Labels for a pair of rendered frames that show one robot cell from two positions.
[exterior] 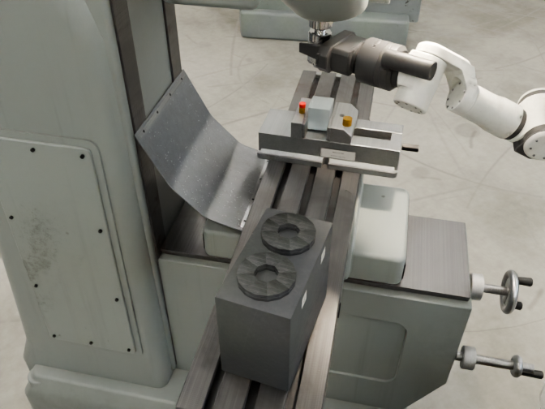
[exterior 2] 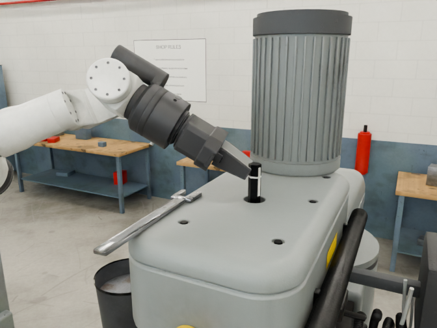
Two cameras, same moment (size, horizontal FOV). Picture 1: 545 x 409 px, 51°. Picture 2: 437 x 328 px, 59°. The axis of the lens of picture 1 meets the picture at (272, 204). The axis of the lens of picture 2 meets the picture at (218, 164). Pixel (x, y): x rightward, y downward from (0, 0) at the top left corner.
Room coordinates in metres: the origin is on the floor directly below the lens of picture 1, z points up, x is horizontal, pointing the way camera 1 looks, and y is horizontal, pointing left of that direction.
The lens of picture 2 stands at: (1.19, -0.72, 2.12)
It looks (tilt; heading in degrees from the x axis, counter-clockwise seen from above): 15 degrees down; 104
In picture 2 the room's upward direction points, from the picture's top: straight up
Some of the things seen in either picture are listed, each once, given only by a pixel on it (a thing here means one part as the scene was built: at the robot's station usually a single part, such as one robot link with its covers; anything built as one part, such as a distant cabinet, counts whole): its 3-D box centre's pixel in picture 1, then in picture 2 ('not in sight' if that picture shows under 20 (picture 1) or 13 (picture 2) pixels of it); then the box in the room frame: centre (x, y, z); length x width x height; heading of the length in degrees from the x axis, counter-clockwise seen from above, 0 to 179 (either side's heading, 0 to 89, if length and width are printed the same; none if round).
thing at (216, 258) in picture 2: not in sight; (256, 237); (1.11, -0.08, 1.81); 0.47 x 0.26 x 0.16; 78
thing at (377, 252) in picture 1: (309, 217); not in sight; (1.10, -0.10, 0.77); 0.50 x 0.35 x 0.12; 78
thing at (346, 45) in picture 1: (358, 58); not in sight; (1.05, -0.17, 1.24); 0.13 x 0.12 x 0.10; 143
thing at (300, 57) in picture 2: not in sight; (297, 93); (1.16, 0.15, 2.05); 0.20 x 0.20 x 0.32
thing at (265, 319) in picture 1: (277, 293); not in sight; (0.63, -0.01, 1.01); 0.22 x 0.12 x 0.20; 160
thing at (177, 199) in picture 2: not in sight; (153, 217); (0.97, -0.22, 1.89); 0.24 x 0.04 x 0.01; 80
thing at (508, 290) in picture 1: (495, 289); not in sight; (1.00, -0.58, 0.61); 0.16 x 0.12 x 0.12; 78
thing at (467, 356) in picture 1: (499, 363); not in sight; (0.86, -0.58, 0.49); 0.22 x 0.06 x 0.06; 78
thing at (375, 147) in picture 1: (331, 133); not in sight; (1.20, -0.15, 0.97); 0.35 x 0.15 x 0.11; 76
